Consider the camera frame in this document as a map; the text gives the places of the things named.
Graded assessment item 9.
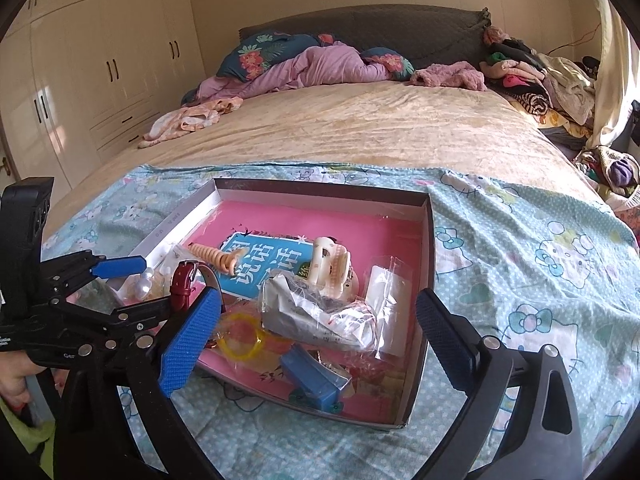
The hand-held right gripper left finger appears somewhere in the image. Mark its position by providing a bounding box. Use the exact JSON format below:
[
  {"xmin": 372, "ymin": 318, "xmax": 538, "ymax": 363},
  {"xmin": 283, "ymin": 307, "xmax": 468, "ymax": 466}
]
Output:
[{"xmin": 52, "ymin": 287, "xmax": 223, "ymax": 480}]

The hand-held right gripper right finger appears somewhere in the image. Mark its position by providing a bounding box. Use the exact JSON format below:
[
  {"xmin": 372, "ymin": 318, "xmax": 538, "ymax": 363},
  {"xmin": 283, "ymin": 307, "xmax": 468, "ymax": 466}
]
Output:
[{"xmin": 415, "ymin": 287, "xmax": 583, "ymax": 480}]

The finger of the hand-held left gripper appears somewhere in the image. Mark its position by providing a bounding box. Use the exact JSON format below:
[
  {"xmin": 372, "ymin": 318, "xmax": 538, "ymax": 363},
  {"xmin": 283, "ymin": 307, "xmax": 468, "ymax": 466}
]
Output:
[
  {"xmin": 42, "ymin": 252, "xmax": 147, "ymax": 291},
  {"xmin": 47, "ymin": 296, "xmax": 176, "ymax": 341}
]

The white pearl hair accessory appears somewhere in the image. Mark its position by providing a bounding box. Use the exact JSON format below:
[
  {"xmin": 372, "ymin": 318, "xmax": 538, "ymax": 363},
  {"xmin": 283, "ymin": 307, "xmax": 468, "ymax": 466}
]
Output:
[{"xmin": 122, "ymin": 267, "xmax": 166, "ymax": 303}]

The yellow bracelet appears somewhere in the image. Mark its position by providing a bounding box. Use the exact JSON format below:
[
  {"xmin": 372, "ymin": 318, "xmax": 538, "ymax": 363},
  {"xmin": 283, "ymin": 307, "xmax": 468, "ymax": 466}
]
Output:
[{"xmin": 215, "ymin": 312, "xmax": 281, "ymax": 366}]

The brown leather strap watch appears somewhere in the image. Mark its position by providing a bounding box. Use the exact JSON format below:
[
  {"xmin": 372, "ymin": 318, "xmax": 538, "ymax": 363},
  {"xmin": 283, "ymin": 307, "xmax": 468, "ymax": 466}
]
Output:
[{"xmin": 169, "ymin": 259, "xmax": 223, "ymax": 311}]

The grey cardboard box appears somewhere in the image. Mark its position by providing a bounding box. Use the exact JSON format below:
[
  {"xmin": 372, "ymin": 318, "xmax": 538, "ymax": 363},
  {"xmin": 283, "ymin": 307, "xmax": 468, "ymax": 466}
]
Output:
[{"xmin": 120, "ymin": 177, "xmax": 435, "ymax": 431}]

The beige spiral hair tie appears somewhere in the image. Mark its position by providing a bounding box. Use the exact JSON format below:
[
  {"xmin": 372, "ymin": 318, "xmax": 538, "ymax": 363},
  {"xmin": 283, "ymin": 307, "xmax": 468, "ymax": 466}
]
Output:
[{"xmin": 189, "ymin": 241, "xmax": 242, "ymax": 276}]

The grey packet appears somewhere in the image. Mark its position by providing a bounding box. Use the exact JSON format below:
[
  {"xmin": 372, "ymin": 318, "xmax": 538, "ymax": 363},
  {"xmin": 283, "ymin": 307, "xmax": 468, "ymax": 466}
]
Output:
[{"xmin": 260, "ymin": 275, "xmax": 381, "ymax": 353}]

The cream hair claw clip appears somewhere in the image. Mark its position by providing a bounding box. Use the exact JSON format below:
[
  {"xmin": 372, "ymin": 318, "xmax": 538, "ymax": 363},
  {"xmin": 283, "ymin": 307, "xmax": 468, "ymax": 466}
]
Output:
[{"xmin": 307, "ymin": 236, "xmax": 361, "ymax": 301}]

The person's left hand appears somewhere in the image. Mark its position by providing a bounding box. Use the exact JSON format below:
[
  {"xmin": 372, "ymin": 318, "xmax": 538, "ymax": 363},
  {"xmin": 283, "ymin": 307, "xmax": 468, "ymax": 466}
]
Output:
[{"xmin": 0, "ymin": 352, "xmax": 48, "ymax": 413}]

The earring card in plastic bag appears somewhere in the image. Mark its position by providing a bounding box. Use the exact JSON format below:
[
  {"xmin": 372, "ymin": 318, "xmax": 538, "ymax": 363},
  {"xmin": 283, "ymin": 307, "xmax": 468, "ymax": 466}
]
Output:
[{"xmin": 150, "ymin": 242, "xmax": 198, "ymax": 281}]

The small clear plastic bag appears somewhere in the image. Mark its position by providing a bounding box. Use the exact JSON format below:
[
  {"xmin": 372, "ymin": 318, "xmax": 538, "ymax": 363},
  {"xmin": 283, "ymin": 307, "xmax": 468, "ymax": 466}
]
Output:
[{"xmin": 362, "ymin": 255, "xmax": 421, "ymax": 358}]

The cartoon printed blue blanket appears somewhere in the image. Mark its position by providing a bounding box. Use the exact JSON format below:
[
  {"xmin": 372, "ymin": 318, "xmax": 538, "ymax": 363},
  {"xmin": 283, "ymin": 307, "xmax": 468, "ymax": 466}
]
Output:
[{"xmin": 40, "ymin": 160, "xmax": 640, "ymax": 480}]

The peach clothing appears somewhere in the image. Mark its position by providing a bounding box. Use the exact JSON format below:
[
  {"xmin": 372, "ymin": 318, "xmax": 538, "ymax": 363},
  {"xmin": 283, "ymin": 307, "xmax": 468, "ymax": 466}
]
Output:
[{"xmin": 137, "ymin": 97, "xmax": 244, "ymax": 149}]

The person's green clothing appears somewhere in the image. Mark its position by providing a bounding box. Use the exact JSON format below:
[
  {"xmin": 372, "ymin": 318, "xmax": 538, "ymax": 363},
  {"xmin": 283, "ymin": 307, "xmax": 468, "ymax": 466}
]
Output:
[{"xmin": 0, "ymin": 397, "xmax": 56, "ymax": 480}]

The cream wardrobe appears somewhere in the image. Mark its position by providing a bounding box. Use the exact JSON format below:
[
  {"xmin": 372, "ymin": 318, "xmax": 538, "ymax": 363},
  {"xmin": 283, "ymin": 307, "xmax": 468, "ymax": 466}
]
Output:
[{"xmin": 0, "ymin": 0, "xmax": 208, "ymax": 211}]

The beige bedspread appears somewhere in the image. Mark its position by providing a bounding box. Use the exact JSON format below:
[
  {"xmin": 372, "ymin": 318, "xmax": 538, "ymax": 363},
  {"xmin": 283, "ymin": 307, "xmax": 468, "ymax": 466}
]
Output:
[{"xmin": 45, "ymin": 80, "xmax": 608, "ymax": 231}]

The purple garment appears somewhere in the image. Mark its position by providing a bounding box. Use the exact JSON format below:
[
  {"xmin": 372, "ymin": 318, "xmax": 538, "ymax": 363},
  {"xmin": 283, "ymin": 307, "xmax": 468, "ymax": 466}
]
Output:
[{"xmin": 605, "ymin": 155, "xmax": 640, "ymax": 188}]

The pink fluffy garment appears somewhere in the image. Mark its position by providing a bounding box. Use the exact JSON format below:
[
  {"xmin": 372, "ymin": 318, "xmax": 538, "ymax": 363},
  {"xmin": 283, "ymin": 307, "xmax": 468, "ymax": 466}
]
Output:
[{"xmin": 410, "ymin": 61, "xmax": 488, "ymax": 92}]

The large floral pillow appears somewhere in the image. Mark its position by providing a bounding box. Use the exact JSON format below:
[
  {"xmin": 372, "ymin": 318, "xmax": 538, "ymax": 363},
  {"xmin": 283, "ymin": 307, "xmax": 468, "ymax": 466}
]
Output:
[{"xmin": 216, "ymin": 33, "xmax": 336, "ymax": 81}]

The pile of clothes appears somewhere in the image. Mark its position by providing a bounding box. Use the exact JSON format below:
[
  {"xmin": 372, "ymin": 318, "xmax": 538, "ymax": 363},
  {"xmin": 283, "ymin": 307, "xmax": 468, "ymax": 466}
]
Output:
[{"xmin": 480, "ymin": 25, "xmax": 601, "ymax": 151}]

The small floral pillow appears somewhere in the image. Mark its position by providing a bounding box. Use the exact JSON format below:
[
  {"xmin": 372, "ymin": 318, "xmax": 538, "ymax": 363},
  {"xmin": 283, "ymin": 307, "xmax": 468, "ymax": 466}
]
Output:
[{"xmin": 361, "ymin": 47, "xmax": 417, "ymax": 82}]

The pink quilt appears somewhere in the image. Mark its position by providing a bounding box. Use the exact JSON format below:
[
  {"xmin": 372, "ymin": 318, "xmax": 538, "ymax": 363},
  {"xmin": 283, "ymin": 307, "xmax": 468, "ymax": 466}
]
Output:
[{"xmin": 197, "ymin": 42, "xmax": 396, "ymax": 101}]

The cream curtain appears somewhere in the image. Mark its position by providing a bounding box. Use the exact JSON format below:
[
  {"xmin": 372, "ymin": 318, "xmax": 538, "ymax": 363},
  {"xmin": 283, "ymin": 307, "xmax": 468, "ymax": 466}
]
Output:
[{"xmin": 590, "ymin": 0, "xmax": 640, "ymax": 151}]

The dark grey headboard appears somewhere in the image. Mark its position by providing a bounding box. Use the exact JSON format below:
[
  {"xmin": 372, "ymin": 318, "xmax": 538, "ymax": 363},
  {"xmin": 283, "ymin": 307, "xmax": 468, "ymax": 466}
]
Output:
[{"xmin": 238, "ymin": 5, "xmax": 493, "ymax": 78}]

